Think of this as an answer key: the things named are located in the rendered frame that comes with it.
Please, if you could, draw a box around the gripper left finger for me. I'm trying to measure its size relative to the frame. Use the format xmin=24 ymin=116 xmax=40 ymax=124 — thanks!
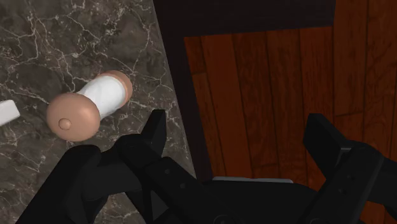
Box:
xmin=17 ymin=108 xmax=237 ymax=224

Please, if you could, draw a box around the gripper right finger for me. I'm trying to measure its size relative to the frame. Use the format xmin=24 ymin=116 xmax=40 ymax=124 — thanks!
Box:
xmin=298 ymin=113 xmax=397 ymax=224

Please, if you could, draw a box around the tan and white roll holder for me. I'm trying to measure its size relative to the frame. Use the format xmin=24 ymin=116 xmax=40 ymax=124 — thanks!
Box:
xmin=46 ymin=69 xmax=134 ymax=143

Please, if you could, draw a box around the white block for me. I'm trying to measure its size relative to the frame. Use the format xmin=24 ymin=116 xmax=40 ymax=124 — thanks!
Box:
xmin=0 ymin=99 xmax=21 ymax=127

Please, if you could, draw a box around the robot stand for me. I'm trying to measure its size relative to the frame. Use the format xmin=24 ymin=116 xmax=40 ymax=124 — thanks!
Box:
xmin=153 ymin=0 xmax=337 ymax=38

